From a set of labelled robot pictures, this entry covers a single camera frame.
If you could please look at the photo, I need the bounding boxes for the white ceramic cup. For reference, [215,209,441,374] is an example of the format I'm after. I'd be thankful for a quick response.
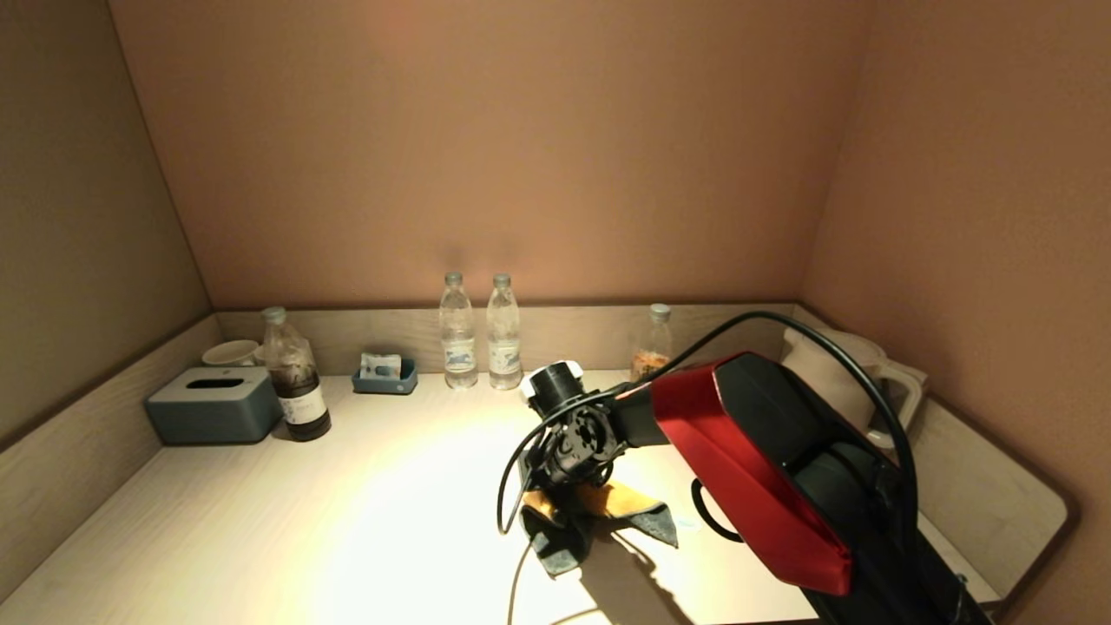
[201,339,261,367]

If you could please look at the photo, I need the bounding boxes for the small blue tray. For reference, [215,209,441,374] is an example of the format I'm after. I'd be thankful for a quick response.
[351,359,418,396]

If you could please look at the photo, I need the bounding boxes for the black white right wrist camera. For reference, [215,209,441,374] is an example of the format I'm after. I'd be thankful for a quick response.
[520,360,586,419]

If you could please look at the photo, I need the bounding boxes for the white electric kettle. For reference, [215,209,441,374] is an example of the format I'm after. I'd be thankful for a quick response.
[779,326,928,451]

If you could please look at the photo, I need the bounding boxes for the orange microfiber cloth grey edge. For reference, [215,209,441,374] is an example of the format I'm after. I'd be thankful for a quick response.
[519,480,680,579]

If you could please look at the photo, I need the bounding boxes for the orange tea plastic bottle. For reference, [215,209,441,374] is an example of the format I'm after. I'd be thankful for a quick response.
[631,303,674,383]

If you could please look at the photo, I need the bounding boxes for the grey-blue tissue box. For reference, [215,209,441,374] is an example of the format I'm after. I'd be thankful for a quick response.
[145,366,284,446]

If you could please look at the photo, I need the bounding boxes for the clear water bottle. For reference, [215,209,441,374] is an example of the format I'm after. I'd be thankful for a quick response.
[485,273,523,391]
[438,272,478,390]

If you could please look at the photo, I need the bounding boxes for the dark drink plastic bottle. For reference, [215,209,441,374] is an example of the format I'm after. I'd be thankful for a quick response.
[260,306,332,443]

